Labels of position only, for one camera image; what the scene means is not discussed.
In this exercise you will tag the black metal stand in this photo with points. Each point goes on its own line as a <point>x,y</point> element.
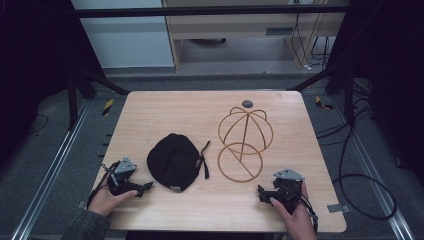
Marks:
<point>72,100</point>
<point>348,96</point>

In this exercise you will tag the black curtain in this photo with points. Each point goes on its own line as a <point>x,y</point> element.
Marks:
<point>390,83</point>
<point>33,66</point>

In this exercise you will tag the white cabinet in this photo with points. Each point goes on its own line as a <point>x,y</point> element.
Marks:
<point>126,40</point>

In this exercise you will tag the grey round table grommet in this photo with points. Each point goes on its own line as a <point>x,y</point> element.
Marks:
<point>247,103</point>

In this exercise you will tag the person's right hand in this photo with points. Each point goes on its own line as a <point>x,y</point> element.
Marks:
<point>296,221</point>

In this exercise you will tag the black cap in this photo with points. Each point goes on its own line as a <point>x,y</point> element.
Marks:
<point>173,160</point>

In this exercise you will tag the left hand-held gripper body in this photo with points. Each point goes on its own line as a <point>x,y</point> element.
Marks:
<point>120,181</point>

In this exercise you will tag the black horizontal bar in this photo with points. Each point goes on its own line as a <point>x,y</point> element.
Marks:
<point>200,11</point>

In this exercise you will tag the person's left hand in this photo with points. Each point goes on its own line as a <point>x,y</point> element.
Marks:
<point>105,200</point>

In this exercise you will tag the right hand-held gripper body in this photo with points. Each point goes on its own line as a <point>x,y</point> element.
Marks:
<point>286,190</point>

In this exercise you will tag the grey metal table bracket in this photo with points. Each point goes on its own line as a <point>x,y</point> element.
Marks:
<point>82,204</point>
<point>338,208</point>

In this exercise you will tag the aluminium floor rail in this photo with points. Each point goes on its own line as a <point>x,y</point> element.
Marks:
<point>376,180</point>
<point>50,173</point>

